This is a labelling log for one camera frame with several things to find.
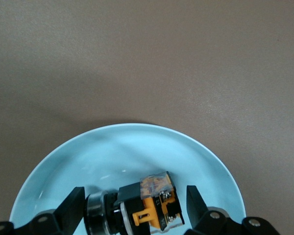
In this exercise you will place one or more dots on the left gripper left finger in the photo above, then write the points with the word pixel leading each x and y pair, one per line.
pixel 51 222

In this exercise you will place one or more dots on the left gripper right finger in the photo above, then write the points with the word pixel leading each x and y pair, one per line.
pixel 210 222

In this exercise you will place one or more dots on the orange push-button switch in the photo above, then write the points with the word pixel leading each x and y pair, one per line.
pixel 147 205

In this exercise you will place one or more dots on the light blue round plate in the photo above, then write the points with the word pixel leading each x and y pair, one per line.
pixel 127 151

